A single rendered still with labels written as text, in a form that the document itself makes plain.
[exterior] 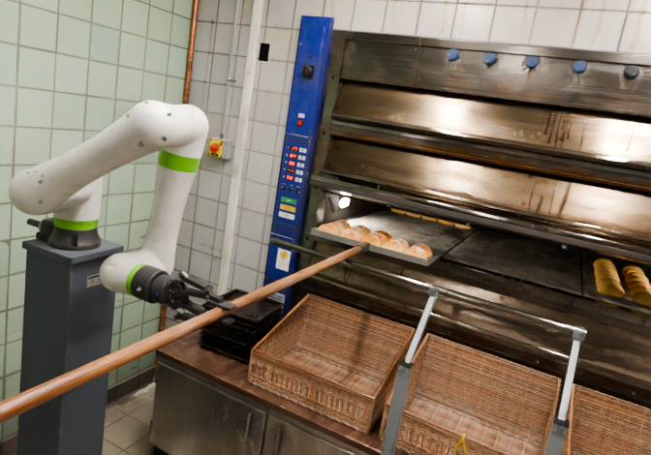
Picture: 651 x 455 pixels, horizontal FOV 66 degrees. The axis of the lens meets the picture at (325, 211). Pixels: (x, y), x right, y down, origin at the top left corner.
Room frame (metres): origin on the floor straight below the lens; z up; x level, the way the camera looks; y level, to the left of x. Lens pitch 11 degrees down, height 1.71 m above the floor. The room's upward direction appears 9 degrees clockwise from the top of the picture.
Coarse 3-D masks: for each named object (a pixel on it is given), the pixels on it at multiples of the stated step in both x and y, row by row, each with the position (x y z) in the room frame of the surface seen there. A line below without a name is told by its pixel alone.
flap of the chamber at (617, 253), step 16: (336, 192) 2.32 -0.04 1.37; (352, 192) 2.15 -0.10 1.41; (368, 192) 2.12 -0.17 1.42; (416, 208) 2.02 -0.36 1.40; (432, 208) 1.99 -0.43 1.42; (480, 224) 1.91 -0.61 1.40; (496, 224) 1.89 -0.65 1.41; (544, 240) 1.91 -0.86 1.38; (560, 240) 1.79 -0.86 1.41; (576, 240) 1.77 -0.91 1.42; (608, 256) 1.85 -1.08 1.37; (624, 256) 1.70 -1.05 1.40; (640, 256) 1.68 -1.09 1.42
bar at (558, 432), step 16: (272, 240) 2.04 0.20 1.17; (320, 256) 1.94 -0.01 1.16; (368, 272) 1.85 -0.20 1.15; (384, 272) 1.82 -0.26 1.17; (432, 288) 1.73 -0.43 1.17; (448, 288) 1.73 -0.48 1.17; (432, 304) 1.71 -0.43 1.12; (480, 304) 1.66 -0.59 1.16; (496, 304) 1.65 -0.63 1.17; (528, 320) 1.60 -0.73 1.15; (544, 320) 1.58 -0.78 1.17; (416, 336) 1.62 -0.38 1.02; (576, 336) 1.52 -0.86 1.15; (576, 352) 1.49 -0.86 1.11; (400, 368) 1.54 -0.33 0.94; (400, 384) 1.53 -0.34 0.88; (400, 400) 1.53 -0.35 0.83; (400, 416) 1.53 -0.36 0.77; (560, 416) 1.36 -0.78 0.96; (560, 432) 1.32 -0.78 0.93; (384, 448) 1.54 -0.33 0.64; (560, 448) 1.32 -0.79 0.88
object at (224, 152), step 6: (210, 138) 2.58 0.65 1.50; (216, 138) 2.57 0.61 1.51; (210, 144) 2.58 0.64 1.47; (216, 144) 2.56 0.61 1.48; (222, 144) 2.55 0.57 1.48; (228, 144) 2.57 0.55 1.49; (210, 150) 2.58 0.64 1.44; (222, 150) 2.55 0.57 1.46; (228, 150) 2.58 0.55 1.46; (210, 156) 2.58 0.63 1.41; (216, 156) 2.56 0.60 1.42; (222, 156) 2.55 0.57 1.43; (228, 156) 2.58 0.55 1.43
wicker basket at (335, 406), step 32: (288, 320) 2.15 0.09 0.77; (352, 320) 2.20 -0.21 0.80; (384, 320) 2.16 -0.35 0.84; (256, 352) 1.89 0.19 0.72; (288, 352) 2.19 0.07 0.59; (320, 352) 2.20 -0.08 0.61; (352, 352) 2.15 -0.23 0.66; (384, 352) 2.11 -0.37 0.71; (256, 384) 1.88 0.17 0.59; (288, 384) 1.82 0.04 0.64; (320, 384) 1.77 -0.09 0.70; (352, 384) 2.01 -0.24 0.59; (384, 384) 1.76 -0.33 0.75; (352, 416) 1.71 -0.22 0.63
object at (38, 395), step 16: (336, 256) 1.79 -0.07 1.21; (352, 256) 1.91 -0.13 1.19; (304, 272) 1.55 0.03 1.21; (272, 288) 1.36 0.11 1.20; (240, 304) 1.22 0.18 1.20; (192, 320) 1.06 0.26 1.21; (208, 320) 1.10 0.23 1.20; (160, 336) 0.97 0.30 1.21; (176, 336) 1.00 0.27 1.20; (112, 352) 0.87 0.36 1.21; (128, 352) 0.89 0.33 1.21; (144, 352) 0.92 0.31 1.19; (80, 368) 0.80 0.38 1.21; (96, 368) 0.82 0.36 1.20; (112, 368) 0.85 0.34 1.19; (48, 384) 0.74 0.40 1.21; (64, 384) 0.76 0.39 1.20; (80, 384) 0.79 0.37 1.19; (16, 400) 0.69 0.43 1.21; (32, 400) 0.71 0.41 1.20; (48, 400) 0.74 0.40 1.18; (0, 416) 0.66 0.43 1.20
